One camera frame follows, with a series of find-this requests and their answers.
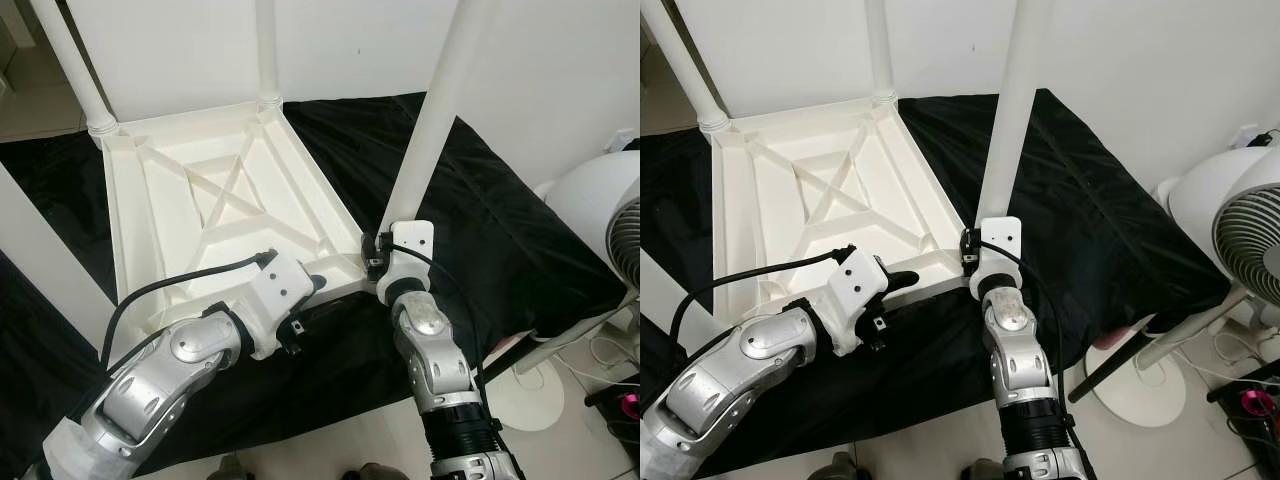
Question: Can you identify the white plastic table top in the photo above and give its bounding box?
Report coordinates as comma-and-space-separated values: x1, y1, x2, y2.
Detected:
710, 95, 986, 326
100, 95, 391, 336

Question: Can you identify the white plastic table leg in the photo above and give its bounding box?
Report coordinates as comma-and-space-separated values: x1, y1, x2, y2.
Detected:
378, 0, 501, 229
640, 245, 716, 351
255, 0, 283, 109
865, 0, 898, 106
645, 0, 731, 133
28, 0, 119, 139
975, 0, 1056, 223
0, 163, 119, 341

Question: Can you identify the black fabric table cover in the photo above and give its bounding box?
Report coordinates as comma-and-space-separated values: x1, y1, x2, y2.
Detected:
640, 88, 1233, 476
0, 90, 629, 479

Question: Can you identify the black metal table leg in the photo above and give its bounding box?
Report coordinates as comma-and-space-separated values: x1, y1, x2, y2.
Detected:
478, 340, 536, 386
1068, 335, 1166, 404

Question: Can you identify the white round fan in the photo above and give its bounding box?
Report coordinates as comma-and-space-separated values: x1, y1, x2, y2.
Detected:
1085, 145, 1280, 429
510, 150, 641, 433

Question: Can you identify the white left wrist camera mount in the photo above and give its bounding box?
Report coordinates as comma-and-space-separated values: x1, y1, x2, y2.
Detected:
825, 248, 893, 356
240, 250, 316, 361

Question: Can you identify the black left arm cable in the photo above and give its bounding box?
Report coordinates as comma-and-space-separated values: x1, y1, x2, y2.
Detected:
100, 250, 279, 371
668, 245, 859, 346

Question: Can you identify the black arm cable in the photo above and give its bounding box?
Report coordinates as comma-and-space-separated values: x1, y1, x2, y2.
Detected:
100, 250, 279, 371
380, 240, 501, 451
975, 238, 1071, 441
668, 245, 859, 346

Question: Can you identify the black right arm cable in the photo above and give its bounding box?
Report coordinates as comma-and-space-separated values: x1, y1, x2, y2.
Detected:
380, 240, 501, 451
975, 238, 1071, 441

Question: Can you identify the white power cable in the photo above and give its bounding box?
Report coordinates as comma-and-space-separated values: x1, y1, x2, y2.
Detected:
585, 335, 636, 386
1205, 335, 1266, 386

